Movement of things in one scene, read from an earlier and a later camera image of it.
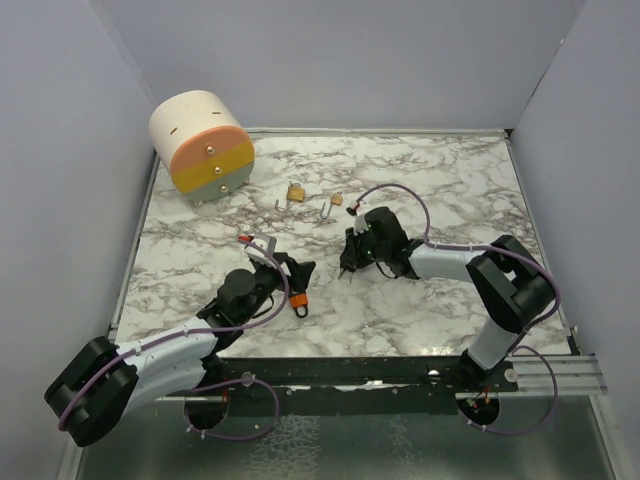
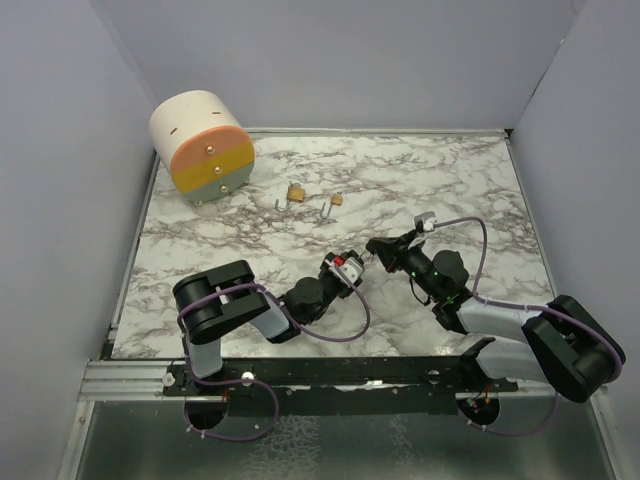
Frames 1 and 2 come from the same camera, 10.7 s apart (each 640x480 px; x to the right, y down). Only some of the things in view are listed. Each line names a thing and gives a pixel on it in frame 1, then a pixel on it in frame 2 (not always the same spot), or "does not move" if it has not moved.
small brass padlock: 335,199 does not move
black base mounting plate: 350,385 does not move
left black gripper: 298,272 → 324,270
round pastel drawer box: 208,154 does not move
